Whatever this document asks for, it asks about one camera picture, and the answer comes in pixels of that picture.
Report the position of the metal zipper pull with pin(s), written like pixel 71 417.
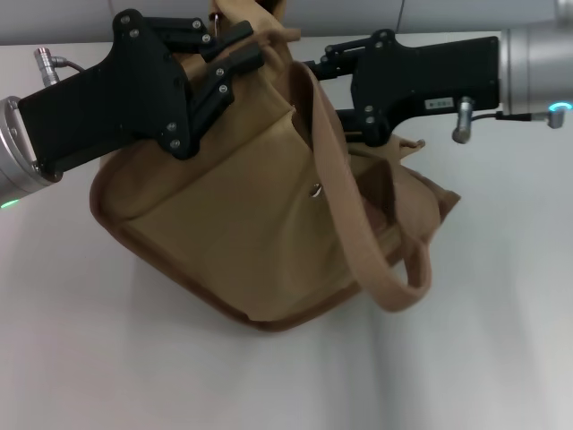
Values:
pixel 216 17

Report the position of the khaki canvas food bag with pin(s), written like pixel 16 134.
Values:
pixel 246 215

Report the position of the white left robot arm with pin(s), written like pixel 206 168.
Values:
pixel 18 170

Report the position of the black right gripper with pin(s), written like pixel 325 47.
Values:
pixel 425 76

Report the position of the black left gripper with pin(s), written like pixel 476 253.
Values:
pixel 125 98

